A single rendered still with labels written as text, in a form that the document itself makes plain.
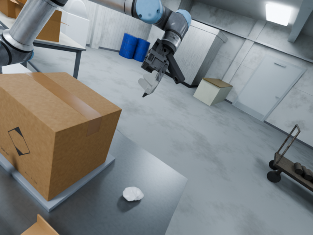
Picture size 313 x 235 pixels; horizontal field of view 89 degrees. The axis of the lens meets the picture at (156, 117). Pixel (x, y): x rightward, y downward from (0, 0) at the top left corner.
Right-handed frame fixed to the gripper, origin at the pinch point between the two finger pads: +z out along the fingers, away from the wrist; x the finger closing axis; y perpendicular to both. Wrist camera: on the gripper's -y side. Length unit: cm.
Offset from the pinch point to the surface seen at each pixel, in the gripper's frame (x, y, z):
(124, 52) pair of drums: -597, 55, -257
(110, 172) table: -12.7, -3.7, 34.0
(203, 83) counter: -389, -217, -235
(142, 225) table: 4.5, -18.8, 41.4
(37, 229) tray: 6, 10, 50
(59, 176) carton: 4.7, 12.4, 35.7
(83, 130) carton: 9.1, 12.9, 20.8
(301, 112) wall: -304, -564, -315
